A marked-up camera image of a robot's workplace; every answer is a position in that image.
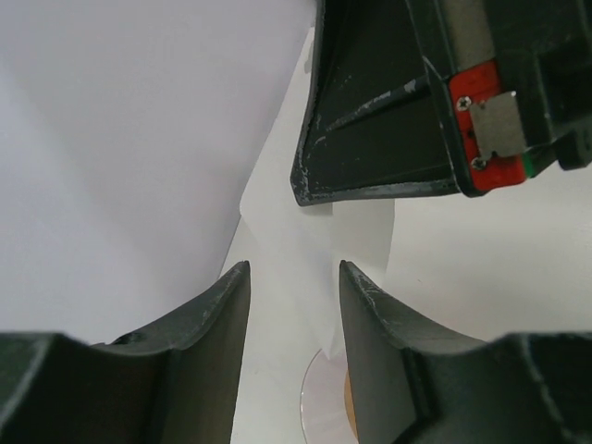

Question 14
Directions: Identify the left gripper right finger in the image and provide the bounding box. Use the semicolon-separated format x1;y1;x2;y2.
339;261;591;443

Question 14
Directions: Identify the pink cone coffee filter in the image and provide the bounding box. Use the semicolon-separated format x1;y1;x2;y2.
300;351;358;444

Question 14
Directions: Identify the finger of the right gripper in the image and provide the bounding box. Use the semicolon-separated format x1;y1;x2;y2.
290;1;458;206

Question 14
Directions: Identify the white paper coffee filter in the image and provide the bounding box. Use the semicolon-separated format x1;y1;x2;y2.
240;183;395;357

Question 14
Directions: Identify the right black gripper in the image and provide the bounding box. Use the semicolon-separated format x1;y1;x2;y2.
407;1;591;197

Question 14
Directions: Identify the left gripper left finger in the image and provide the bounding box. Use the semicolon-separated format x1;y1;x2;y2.
1;262;251;443

